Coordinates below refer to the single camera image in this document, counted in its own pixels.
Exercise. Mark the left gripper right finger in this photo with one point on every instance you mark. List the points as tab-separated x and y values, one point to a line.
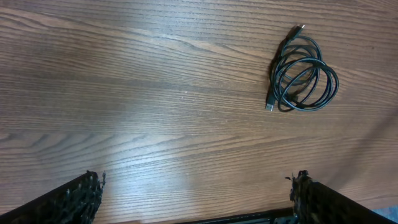
315	203

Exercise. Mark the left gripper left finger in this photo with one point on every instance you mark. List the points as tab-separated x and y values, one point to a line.
77	201

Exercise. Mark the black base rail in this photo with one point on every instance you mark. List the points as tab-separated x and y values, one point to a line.
278	216

